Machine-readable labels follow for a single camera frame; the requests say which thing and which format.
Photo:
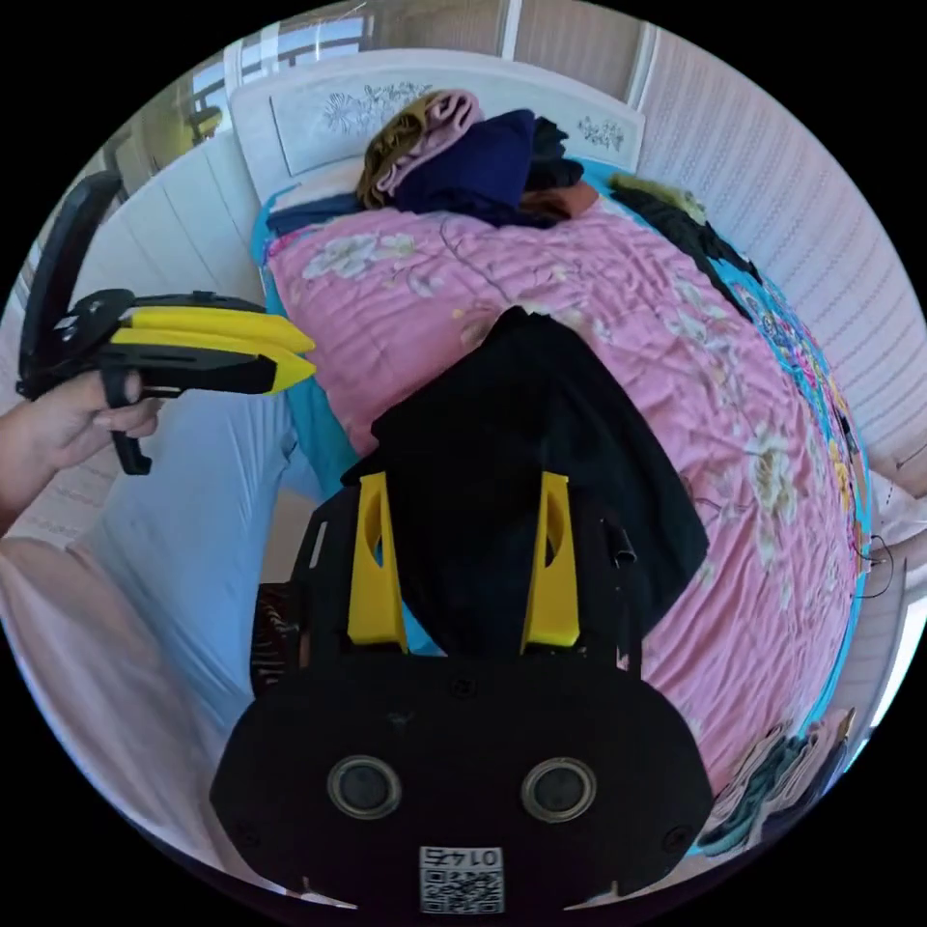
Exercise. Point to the folded dark blue garment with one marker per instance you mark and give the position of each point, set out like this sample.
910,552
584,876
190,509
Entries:
315,210

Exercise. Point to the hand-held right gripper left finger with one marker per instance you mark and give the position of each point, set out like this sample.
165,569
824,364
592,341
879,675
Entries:
373,579

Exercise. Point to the window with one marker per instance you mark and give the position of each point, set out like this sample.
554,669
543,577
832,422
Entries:
246,61

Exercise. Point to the bed with pink floral quilt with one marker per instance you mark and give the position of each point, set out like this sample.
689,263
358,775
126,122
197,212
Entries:
434,290

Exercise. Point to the black garment with yellowish trim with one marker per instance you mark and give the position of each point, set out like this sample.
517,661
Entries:
688,224

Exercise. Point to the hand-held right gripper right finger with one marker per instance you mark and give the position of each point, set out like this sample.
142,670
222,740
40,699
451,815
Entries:
554,594

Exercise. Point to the person's left forearm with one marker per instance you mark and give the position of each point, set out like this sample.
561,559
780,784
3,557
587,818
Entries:
18,507

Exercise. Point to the black long pants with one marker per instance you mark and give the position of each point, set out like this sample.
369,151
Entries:
507,449

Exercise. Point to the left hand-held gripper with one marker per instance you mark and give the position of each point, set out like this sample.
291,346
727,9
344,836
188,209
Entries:
69,333

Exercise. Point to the person's left hand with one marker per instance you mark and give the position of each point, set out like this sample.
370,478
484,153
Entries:
69,427

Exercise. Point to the person's body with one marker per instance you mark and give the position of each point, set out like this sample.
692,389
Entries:
166,521

